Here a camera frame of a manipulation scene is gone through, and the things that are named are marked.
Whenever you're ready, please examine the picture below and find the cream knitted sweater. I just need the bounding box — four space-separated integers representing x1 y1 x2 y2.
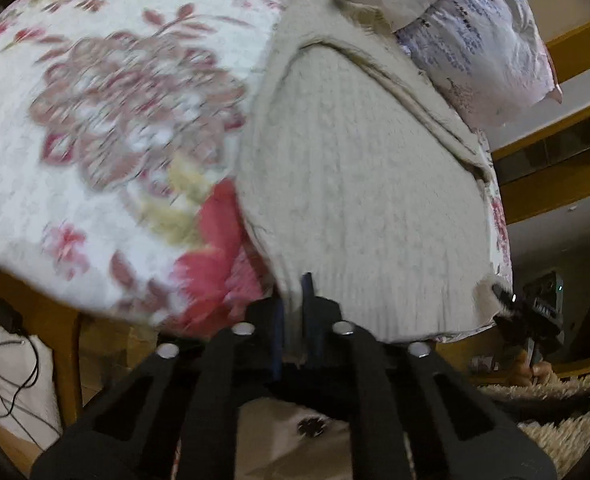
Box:
236 0 496 356

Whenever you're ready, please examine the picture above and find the person's right hand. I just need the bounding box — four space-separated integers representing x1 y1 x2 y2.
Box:
508 350 554 387

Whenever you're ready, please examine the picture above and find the beige shaggy rug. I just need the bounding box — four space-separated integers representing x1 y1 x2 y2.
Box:
480 374 590 479

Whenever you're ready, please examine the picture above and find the white cloth bag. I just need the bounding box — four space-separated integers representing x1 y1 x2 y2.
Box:
0 327 63 451

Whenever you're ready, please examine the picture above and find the lavender print pillow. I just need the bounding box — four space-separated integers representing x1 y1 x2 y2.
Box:
396 0 563 130

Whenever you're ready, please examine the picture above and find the floral quilted bedspread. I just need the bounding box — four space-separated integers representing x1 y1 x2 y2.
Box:
0 0 512 336

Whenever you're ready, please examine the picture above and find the black cable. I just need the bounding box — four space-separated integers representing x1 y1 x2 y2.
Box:
0 339 64 451

